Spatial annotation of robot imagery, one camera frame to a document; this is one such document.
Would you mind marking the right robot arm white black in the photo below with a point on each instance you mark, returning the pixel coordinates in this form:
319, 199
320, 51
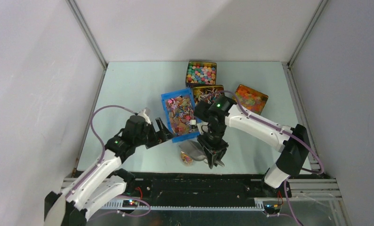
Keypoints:
225, 112

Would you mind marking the blue plastic candy bin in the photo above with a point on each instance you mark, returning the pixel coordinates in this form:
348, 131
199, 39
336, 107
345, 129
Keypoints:
179, 108

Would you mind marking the tin of pastel candies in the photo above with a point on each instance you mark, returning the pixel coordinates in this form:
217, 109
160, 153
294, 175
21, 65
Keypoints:
201, 74

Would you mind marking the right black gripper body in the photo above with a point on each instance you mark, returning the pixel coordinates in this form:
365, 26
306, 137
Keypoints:
213, 142

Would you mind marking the metal scoop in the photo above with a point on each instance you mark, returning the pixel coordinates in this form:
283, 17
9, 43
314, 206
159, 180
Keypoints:
194, 150

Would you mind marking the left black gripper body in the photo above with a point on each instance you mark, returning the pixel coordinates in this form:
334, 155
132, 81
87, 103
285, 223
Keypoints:
148, 136

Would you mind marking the slotted cable duct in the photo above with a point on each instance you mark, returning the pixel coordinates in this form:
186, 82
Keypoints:
123, 204

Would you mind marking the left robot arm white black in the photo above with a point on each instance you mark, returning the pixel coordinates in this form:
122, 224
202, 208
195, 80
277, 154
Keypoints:
104, 179

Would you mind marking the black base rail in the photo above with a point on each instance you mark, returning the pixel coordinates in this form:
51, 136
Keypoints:
184, 188

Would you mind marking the tin of gummy candies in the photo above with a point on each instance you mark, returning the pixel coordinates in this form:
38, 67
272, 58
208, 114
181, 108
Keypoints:
251, 99

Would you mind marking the tin of stick candies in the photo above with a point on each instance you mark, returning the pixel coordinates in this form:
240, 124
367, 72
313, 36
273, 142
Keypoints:
206, 93

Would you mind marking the clear plastic jar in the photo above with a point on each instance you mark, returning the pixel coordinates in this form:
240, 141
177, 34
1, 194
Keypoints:
186, 159

